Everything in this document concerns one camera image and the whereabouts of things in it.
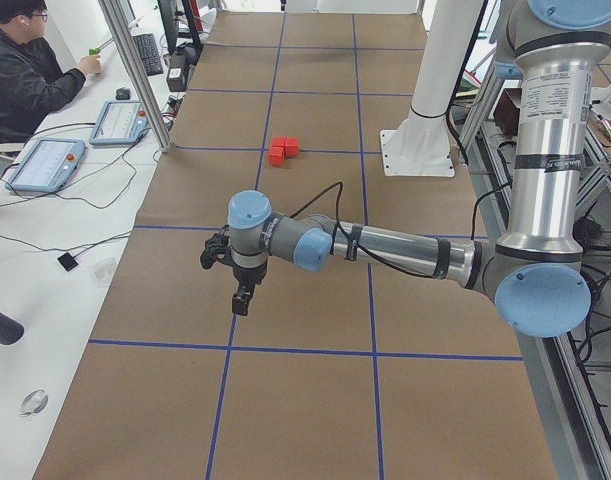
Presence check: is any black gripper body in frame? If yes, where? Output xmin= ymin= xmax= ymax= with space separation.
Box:
xmin=232 ymin=261 xmax=268 ymax=286

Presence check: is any green plastic clamp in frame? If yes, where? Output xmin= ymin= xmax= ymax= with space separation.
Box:
xmin=85 ymin=47 xmax=103 ymax=74

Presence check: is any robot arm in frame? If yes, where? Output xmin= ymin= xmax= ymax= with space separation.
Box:
xmin=219 ymin=13 xmax=513 ymax=351

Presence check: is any brown paper table mat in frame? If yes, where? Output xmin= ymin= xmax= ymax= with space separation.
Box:
xmin=36 ymin=13 xmax=557 ymax=479

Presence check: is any clear plastic packet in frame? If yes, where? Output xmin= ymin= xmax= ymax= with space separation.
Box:
xmin=88 ymin=257 xmax=117 ymax=288

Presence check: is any small black square device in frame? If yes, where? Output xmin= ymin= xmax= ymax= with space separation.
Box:
xmin=57 ymin=252 xmax=79 ymax=272

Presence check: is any far teach pendant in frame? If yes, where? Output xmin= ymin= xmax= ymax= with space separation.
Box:
xmin=89 ymin=100 xmax=149 ymax=147

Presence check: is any teach pendant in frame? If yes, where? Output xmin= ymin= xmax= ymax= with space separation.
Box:
xmin=89 ymin=100 xmax=149 ymax=147
xmin=6 ymin=138 xmax=86 ymax=193

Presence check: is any black power adapter box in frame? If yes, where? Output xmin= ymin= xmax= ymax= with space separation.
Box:
xmin=166 ymin=54 xmax=189 ymax=92

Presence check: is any black computer mouse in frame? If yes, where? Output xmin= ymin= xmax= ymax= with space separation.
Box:
xmin=115 ymin=87 xmax=131 ymax=100

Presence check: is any near teach pendant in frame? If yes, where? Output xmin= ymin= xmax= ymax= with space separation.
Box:
xmin=6 ymin=138 xmax=86 ymax=193

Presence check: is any clear plastic disc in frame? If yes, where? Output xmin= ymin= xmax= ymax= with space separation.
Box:
xmin=19 ymin=389 xmax=49 ymax=417

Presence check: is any black keyboard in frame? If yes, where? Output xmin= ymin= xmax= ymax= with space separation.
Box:
xmin=132 ymin=33 xmax=164 ymax=76

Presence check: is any seated person in black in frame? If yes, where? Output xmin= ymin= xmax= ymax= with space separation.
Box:
xmin=0 ymin=0 xmax=102 ymax=143

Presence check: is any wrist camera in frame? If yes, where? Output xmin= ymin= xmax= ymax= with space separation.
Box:
xmin=200 ymin=225 xmax=233 ymax=270

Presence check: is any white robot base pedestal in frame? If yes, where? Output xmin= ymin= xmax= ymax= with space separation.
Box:
xmin=380 ymin=0 xmax=487 ymax=178

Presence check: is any black cylindrical handle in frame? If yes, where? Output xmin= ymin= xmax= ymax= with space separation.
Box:
xmin=0 ymin=312 xmax=24 ymax=345

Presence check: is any aluminium frame post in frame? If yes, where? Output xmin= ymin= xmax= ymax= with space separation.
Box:
xmin=98 ymin=0 xmax=172 ymax=153

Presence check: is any aluminium truss frame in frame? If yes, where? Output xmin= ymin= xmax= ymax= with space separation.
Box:
xmin=459 ymin=19 xmax=611 ymax=480

